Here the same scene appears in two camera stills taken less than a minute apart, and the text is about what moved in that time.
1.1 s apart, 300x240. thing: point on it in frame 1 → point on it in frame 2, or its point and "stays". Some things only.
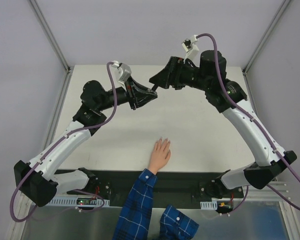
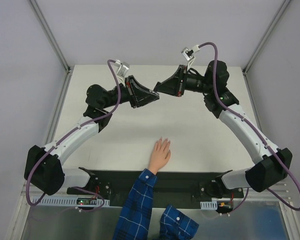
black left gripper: x=132 y=94 stays
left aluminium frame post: x=51 y=36 stays
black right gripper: x=175 y=73 → x=181 y=80
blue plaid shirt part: x=174 y=225 stays
